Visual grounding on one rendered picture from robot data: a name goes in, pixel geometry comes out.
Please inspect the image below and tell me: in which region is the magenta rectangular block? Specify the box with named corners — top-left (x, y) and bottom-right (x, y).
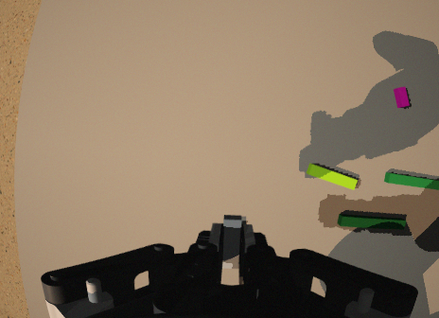
top-left (394, 87), bottom-right (410, 108)

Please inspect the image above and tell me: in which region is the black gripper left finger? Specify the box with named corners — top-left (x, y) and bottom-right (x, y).
top-left (41, 223), bottom-right (224, 318)

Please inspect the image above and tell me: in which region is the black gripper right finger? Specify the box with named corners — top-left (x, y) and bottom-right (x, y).
top-left (238, 224), bottom-right (418, 318)

